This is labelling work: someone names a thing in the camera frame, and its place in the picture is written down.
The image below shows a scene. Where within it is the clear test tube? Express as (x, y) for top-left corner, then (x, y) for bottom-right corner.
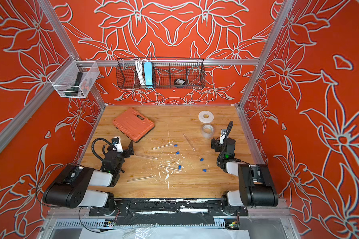
(127, 176), (154, 182)
(183, 133), (196, 152)
(152, 143), (175, 150)
(159, 165), (182, 172)
(135, 154), (158, 160)

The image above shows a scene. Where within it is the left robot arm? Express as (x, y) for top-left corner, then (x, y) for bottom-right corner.
(42, 137), (134, 212)

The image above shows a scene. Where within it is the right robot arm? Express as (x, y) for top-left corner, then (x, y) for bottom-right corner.
(211, 137), (279, 207)

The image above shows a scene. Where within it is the clear packing tape roll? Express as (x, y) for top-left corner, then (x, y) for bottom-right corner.
(201, 124), (214, 138)

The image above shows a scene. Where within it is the orange plastic tool case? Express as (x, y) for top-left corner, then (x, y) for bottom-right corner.
(112, 108), (155, 142)

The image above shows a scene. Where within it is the white foam tape roll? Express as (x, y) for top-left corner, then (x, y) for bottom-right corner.
(198, 111), (214, 123)

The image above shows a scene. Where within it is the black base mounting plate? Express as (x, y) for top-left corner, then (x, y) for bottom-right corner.
(89, 198), (248, 228)

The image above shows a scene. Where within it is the dark green tool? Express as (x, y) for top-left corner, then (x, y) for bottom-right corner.
(65, 71), (83, 97)

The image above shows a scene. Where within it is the light blue box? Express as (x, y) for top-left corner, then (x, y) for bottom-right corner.
(144, 62), (153, 88)

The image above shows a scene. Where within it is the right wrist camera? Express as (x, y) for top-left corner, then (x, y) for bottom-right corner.
(219, 129), (227, 144)

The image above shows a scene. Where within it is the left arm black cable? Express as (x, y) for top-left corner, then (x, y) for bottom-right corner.
(91, 137), (118, 162)

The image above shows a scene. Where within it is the black wire basket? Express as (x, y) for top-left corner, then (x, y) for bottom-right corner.
(116, 57), (206, 90)

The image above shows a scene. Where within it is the white cable bundle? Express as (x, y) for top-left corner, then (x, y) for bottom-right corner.
(135, 59), (146, 87)

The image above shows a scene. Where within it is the clear acrylic wall box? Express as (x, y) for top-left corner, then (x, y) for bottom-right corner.
(48, 57), (100, 99)

